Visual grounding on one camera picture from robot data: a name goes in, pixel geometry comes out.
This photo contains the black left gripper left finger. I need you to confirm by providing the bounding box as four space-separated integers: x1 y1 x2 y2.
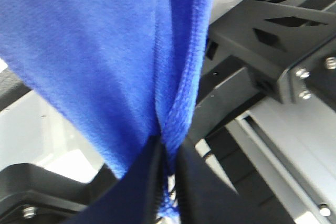
65 136 163 224

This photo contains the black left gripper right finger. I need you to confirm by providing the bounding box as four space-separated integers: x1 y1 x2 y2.
175 140 293 223

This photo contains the blue microfibre towel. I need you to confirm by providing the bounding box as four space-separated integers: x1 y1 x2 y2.
1 0 213 217

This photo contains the grey aluminium rail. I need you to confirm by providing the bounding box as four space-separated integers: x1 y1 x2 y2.
189 98 335 223

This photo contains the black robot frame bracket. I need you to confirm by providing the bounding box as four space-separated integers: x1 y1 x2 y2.
187 0 335 143

